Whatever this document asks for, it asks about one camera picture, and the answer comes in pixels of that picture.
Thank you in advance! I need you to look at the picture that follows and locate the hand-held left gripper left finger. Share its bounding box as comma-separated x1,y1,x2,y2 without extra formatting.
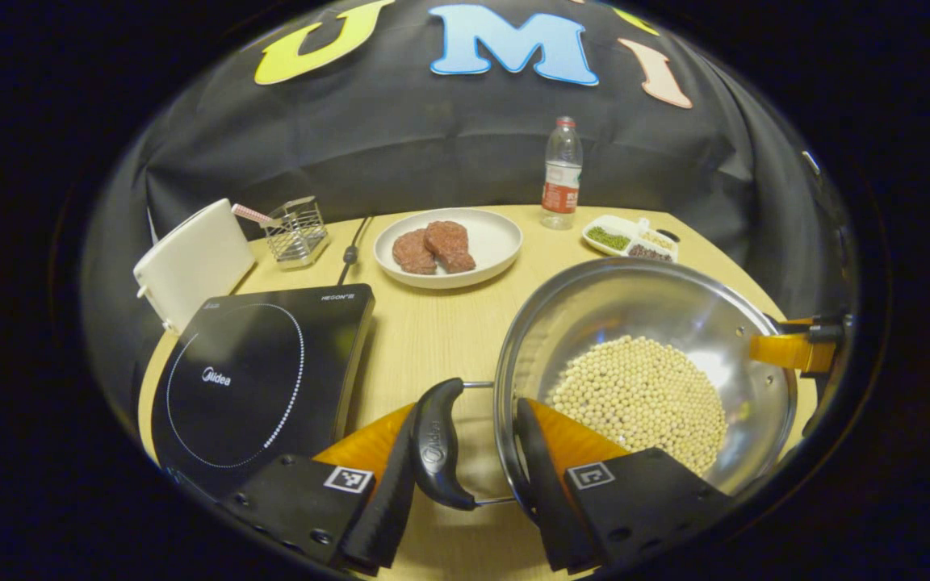
219,401,419,575

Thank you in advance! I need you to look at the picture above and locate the white toaster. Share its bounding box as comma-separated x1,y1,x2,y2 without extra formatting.
133,199,257,335

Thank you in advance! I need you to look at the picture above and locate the steel pot with black handle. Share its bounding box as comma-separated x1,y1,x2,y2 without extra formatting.
410,257,801,511

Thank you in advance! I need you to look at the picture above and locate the black induction cooktop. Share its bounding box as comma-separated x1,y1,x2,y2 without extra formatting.
150,283,375,497

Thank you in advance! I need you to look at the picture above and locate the white round plate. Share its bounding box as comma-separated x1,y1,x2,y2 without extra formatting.
373,208,524,290

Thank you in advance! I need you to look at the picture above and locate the metal wire basket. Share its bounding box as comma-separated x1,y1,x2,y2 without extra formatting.
260,196,330,270

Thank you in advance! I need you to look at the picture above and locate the pile of soybeans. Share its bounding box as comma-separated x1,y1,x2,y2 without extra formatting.
547,335,729,477

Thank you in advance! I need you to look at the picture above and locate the white divided bean dish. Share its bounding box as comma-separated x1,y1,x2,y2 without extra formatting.
581,214,680,263

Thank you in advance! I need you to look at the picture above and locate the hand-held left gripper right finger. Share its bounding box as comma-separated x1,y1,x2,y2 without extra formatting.
516,397,732,575

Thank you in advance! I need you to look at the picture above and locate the brown meat patty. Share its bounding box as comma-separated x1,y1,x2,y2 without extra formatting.
423,220,477,274
392,228,438,275

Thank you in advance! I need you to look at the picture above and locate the black power cable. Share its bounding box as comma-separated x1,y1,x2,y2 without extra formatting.
337,215,375,286

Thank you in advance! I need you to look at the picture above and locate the clear plastic water bottle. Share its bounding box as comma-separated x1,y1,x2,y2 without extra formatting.
540,117,584,231

